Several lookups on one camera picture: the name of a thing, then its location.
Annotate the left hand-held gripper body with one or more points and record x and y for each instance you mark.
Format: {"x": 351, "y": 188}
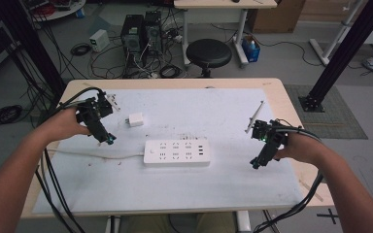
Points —
{"x": 94, "y": 111}

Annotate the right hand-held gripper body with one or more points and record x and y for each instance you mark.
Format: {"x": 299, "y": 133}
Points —
{"x": 273, "y": 136}

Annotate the white charger adapter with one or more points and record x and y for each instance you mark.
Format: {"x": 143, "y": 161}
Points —
{"x": 136, "y": 119}

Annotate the white power strip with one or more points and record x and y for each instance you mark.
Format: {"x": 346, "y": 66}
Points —
{"x": 176, "y": 152}

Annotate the person's right hand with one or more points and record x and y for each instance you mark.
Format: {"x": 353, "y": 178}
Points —
{"x": 301, "y": 147}

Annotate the person's left hand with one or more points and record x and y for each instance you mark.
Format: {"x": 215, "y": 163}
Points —
{"x": 63, "y": 124}

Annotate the white table leg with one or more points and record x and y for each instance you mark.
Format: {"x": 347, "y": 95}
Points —
{"x": 113, "y": 224}
{"x": 243, "y": 221}

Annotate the grey floor mat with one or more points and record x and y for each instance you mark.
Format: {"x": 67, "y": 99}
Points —
{"x": 336, "y": 113}

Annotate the small white power supply box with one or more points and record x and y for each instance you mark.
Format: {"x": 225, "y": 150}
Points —
{"x": 99, "y": 40}

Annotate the white table mat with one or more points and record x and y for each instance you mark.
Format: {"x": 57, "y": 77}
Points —
{"x": 187, "y": 187}

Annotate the black computer tower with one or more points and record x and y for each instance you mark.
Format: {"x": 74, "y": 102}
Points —
{"x": 152, "y": 32}
{"x": 132, "y": 37}

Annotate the blue storage box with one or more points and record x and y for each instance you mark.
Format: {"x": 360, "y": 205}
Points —
{"x": 251, "y": 51}

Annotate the black round stool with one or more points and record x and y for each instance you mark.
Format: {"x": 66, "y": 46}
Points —
{"x": 209, "y": 53}

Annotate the round white table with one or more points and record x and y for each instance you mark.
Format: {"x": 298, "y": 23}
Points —
{"x": 58, "y": 11}

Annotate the brown cardboard box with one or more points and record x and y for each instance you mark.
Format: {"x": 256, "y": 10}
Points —
{"x": 277, "y": 16}

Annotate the light wooden desk white legs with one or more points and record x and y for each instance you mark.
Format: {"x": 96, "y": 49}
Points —
{"x": 223, "y": 4}

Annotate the black metal frame post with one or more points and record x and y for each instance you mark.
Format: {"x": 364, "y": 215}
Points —
{"x": 343, "y": 55}
{"x": 29, "y": 45}

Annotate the white desk frame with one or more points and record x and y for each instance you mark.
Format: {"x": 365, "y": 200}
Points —
{"x": 333, "y": 40}

